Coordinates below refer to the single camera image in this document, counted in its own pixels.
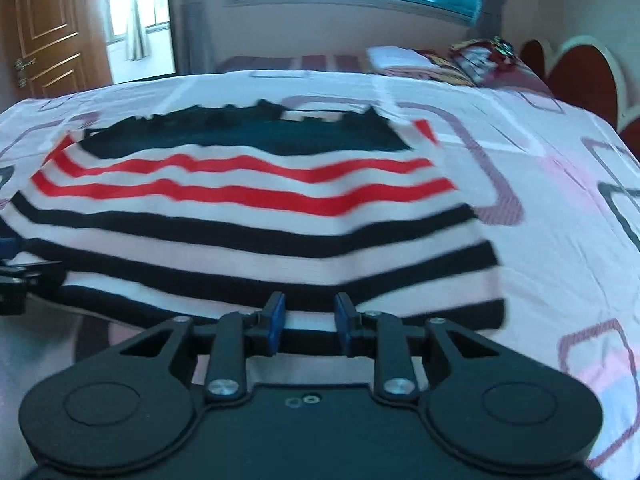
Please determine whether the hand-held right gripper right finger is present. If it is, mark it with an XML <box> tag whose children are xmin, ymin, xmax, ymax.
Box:
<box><xmin>334</xmin><ymin>292</ymin><xmax>501</xmax><ymax>403</ymax></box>

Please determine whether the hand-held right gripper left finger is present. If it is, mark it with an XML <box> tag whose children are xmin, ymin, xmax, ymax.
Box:
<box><xmin>120</xmin><ymin>292</ymin><xmax>287</xmax><ymax>402</ymax></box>

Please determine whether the striped knitted sweater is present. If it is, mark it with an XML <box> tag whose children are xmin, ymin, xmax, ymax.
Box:
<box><xmin>0</xmin><ymin>100</ymin><xmax>506</xmax><ymax>356</ymax></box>

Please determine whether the brown wooden door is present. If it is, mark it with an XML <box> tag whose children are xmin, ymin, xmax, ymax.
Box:
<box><xmin>0</xmin><ymin>0</ymin><xmax>113</xmax><ymax>101</ymax></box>

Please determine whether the bed with patterned sheet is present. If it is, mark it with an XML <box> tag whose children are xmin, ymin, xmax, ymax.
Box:
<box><xmin>0</xmin><ymin>70</ymin><xmax>640</xmax><ymax>471</ymax></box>

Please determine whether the white sheer curtain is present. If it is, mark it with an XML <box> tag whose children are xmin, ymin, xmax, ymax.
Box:
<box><xmin>124</xmin><ymin>0</ymin><xmax>151</xmax><ymax>61</ymax></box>

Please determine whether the folded white cloth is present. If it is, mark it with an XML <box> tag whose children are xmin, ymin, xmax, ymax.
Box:
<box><xmin>367</xmin><ymin>46</ymin><xmax>436</xmax><ymax>73</ymax></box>

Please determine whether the plaid pillow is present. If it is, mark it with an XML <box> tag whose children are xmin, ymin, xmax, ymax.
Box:
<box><xmin>447</xmin><ymin>37</ymin><xmax>516</xmax><ymax>83</ymax></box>

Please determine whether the dark red striped pillow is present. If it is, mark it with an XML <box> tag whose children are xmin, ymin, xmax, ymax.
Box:
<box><xmin>480</xmin><ymin>60</ymin><xmax>551</xmax><ymax>96</ymax></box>

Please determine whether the red and white headboard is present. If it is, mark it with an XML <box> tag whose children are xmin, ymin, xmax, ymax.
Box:
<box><xmin>520</xmin><ymin>35</ymin><xmax>640</xmax><ymax>161</ymax></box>

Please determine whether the metal door handle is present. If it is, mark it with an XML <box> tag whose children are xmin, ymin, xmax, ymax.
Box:
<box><xmin>14</xmin><ymin>57</ymin><xmax>38</xmax><ymax>88</ymax></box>

